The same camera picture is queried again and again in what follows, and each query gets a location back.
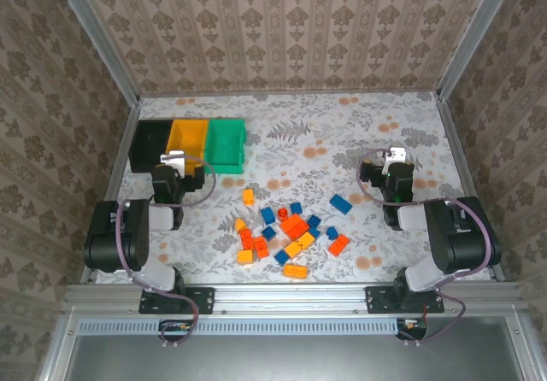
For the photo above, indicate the green plastic bin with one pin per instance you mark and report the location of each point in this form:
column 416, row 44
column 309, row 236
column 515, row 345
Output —
column 224, row 142

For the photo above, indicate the black plastic bin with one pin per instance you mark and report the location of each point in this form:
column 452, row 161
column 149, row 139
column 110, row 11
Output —
column 147, row 142

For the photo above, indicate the yellow plastic bin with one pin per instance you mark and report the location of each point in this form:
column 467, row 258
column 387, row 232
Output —
column 188, row 135

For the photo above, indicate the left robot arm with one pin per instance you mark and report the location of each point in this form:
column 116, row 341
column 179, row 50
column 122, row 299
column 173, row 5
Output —
column 128, row 236

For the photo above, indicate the aluminum frame front upright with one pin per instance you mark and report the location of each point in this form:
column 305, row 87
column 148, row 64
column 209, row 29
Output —
column 525, row 355
column 55, row 355

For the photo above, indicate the long blue lego brick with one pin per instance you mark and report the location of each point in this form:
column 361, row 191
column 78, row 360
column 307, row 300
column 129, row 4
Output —
column 340, row 204

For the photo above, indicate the aluminum frame side rail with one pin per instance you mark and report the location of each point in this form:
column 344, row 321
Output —
column 123, row 150
column 458, row 150

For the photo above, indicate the grey metal panel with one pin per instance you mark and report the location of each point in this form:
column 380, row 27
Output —
column 299, row 359

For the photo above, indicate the yellow-orange flat lego brick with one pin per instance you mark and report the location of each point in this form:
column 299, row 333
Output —
column 295, row 271

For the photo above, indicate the aluminum frame corner post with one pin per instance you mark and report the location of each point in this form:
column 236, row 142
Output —
column 475, row 35
column 100, row 43

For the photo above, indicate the aluminum frame front rail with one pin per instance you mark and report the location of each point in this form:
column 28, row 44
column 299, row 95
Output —
column 290, row 297

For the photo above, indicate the large orange lego brick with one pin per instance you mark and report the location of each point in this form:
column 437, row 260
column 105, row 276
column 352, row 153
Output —
column 294, row 226

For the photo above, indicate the round orange lego piece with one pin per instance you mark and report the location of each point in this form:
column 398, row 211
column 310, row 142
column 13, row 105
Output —
column 282, row 214

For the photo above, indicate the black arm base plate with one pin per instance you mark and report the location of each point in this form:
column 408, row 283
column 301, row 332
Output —
column 205, row 300
column 378, row 300

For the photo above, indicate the long yellow lego brick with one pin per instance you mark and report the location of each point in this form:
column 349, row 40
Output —
column 299, row 245

